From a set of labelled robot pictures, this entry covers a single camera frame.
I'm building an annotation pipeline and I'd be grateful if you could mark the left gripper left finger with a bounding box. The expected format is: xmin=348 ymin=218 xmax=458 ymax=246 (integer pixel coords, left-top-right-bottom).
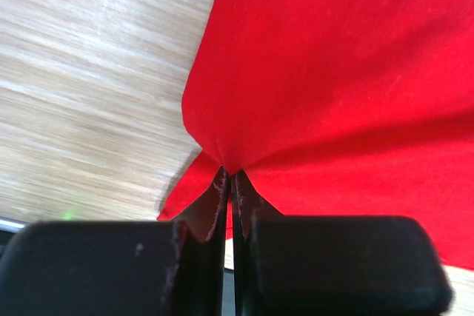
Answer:
xmin=1 ymin=169 xmax=228 ymax=315

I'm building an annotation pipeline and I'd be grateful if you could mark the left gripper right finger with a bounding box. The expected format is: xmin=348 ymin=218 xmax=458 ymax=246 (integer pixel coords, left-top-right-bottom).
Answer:
xmin=231 ymin=172 xmax=453 ymax=315

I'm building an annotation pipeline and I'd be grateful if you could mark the red t-shirt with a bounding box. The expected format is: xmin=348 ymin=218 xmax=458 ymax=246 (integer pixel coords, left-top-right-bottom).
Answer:
xmin=159 ymin=0 xmax=473 ymax=269

